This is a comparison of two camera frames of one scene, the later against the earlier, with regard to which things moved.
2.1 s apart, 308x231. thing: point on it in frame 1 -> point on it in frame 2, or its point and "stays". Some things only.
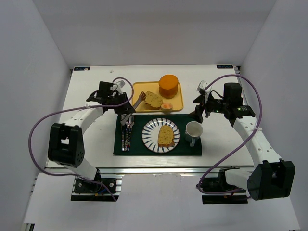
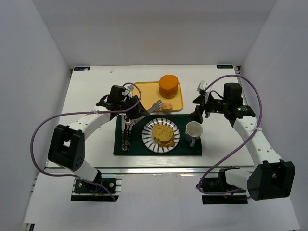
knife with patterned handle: (123, 137) stays
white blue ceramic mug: (194, 130) stays
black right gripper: (204, 106) stays
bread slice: (152, 101) -> (162, 132)
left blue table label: (82, 68) stays
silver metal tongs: (142, 96) -> (159, 105)
